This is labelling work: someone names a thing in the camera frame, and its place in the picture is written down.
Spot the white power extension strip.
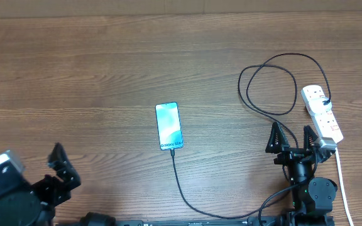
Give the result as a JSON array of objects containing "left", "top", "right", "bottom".
[{"left": 300, "top": 85, "right": 343, "bottom": 144}]

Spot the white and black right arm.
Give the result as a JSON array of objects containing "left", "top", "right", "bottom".
[{"left": 258, "top": 122, "right": 337, "bottom": 225}]

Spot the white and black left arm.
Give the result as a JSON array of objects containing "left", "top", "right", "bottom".
[{"left": 0, "top": 143, "right": 81, "bottom": 226}]

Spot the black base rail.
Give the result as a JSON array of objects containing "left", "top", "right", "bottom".
[{"left": 55, "top": 212, "right": 335, "bottom": 226}]

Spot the Samsung Galaxy smartphone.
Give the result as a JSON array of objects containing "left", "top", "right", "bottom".
[{"left": 155, "top": 102, "right": 184, "bottom": 151}]

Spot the white extension strip cord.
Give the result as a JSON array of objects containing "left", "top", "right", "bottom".
[{"left": 334, "top": 147, "right": 354, "bottom": 226}]

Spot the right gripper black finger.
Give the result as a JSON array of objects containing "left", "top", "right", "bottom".
[
  {"left": 265, "top": 122, "right": 290, "bottom": 154},
  {"left": 304, "top": 126, "right": 318, "bottom": 151}
]

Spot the white USB charger plug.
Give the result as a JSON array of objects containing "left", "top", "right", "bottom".
[{"left": 307, "top": 97, "right": 332, "bottom": 116}]

